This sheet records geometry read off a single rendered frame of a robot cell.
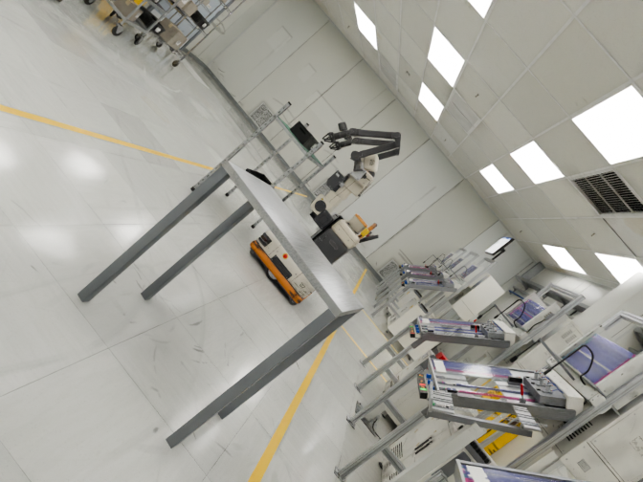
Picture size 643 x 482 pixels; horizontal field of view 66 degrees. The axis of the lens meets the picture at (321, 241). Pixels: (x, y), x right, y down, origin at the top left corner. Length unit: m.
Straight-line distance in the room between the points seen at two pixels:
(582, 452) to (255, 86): 10.71
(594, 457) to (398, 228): 8.92
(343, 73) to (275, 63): 1.63
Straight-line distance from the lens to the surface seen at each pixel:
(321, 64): 12.19
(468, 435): 2.61
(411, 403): 4.43
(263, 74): 12.40
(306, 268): 1.71
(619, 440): 3.16
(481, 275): 7.54
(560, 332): 4.45
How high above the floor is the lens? 1.12
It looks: 8 degrees down
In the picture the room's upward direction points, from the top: 50 degrees clockwise
